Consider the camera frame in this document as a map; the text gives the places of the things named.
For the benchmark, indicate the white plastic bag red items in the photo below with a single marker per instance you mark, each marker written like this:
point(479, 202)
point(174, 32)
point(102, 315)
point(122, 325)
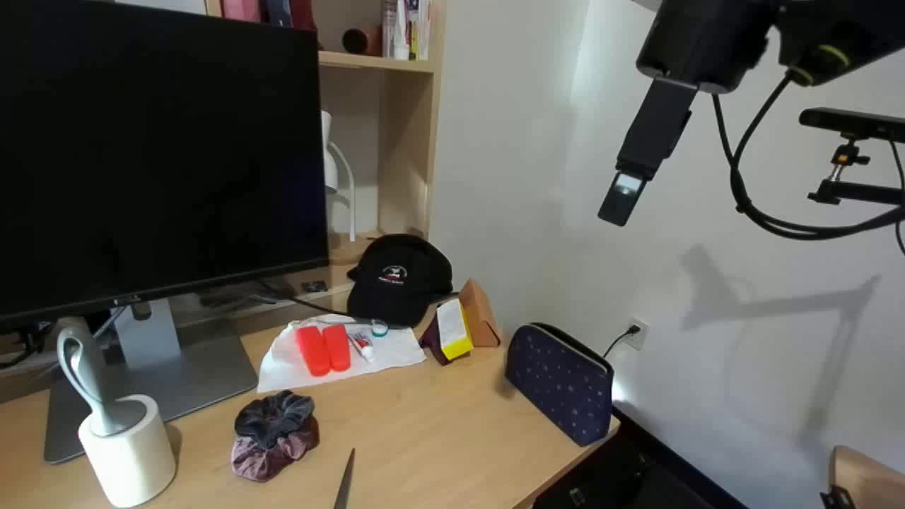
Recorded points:
point(332, 348)

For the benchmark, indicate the yellow white small box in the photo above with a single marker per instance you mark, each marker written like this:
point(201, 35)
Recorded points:
point(452, 334)

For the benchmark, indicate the black computer monitor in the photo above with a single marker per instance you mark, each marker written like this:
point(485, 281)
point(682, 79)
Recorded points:
point(144, 154)

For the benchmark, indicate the dark velvet scrunchie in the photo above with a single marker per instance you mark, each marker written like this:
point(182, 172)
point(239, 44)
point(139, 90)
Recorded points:
point(271, 434)

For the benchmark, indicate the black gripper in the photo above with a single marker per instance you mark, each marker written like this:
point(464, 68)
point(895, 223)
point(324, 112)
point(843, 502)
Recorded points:
point(648, 141)

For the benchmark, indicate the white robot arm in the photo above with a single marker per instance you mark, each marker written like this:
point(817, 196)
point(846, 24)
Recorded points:
point(706, 47)

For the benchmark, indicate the black baseball cap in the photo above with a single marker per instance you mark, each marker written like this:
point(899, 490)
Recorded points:
point(397, 278)

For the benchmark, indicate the black camera on stand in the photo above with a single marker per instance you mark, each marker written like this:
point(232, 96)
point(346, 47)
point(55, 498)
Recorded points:
point(855, 129)

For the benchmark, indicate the silver monitor stand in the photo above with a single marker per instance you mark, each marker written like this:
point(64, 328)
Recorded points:
point(182, 369)

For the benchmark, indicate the navy star pattern pouch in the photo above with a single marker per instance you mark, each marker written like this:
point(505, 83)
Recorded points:
point(564, 379)

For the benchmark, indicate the wooden shelf unit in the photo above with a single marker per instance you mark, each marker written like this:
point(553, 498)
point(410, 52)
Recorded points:
point(385, 113)

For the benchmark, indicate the white cylindrical tape dispenser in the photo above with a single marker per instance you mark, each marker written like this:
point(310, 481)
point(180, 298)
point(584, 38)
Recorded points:
point(122, 437)

